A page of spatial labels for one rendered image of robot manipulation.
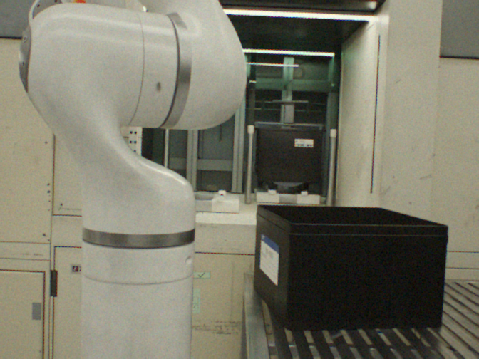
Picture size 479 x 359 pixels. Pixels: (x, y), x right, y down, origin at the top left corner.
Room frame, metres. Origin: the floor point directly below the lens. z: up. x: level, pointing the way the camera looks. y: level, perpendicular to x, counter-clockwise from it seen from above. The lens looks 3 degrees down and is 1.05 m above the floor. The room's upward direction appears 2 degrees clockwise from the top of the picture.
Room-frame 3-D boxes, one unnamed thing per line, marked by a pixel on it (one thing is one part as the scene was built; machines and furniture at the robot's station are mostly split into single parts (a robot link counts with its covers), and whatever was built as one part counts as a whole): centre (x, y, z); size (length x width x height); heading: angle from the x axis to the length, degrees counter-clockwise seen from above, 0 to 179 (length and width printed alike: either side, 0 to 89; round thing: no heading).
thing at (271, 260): (1.00, -0.19, 0.85); 0.28 x 0.28 x 0.17; 10
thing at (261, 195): (1.89, -0.16, 0.89); 0.22 x 0.21 x 0.04; 1
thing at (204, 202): (1.56, 0.11, 0.89); 0.22 x 0.21 x 0.04; 1
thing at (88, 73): (0.56, 0.14, 1.07); 0.19 x 0.12 x 0.24; 117
